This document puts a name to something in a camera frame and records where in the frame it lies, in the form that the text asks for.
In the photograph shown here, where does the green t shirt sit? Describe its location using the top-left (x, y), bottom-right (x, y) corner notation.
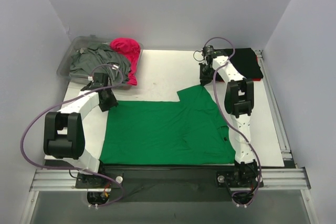
top-left (100, 86), bottom-right (235, 165)

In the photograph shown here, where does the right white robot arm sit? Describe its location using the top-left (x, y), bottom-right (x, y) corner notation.
top-left (199, 45), bottom-right (260, 166)

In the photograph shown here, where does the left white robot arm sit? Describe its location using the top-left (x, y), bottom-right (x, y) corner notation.
top-left (44, 73), bottom-right (118, 188)

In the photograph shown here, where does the folded black t shirt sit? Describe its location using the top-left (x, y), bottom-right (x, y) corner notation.
top-left (212, 48), bottom-right (252, 79)

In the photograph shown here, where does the clear plastic bin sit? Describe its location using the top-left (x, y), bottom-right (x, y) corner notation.
top-left (57, 36), bottom-right (143, 89)

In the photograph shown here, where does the grey t shirt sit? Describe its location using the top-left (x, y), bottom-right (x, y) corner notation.
top-left (70, 43), bottom-right (131, 83)

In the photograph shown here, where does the pink t shirt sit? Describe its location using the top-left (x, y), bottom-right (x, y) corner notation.
top-left (110, 38), bottom-right (141, 86)

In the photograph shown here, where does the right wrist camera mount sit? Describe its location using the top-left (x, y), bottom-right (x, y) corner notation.
top-left (202, 45), bottom-right (217, 60)

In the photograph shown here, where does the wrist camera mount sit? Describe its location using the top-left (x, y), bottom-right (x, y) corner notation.
top-left (202, 45), bottom-right (217, 60)
top-left (80, 73), bottom-right (109, 91)

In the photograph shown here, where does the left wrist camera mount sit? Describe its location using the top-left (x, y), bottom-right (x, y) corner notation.
top-left (80, 73), bottom-right (109, 91)

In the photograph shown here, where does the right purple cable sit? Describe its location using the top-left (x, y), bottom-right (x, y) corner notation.
top-left (203, 36), bottom-right (263, 206)

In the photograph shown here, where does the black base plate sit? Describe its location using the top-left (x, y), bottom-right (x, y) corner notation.
top-left (75, 164), bottom-right (264, 204)

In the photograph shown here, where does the aluminium frame rail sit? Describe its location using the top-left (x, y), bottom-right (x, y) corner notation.
top-left (30, 169), bottom-right (88, 192)

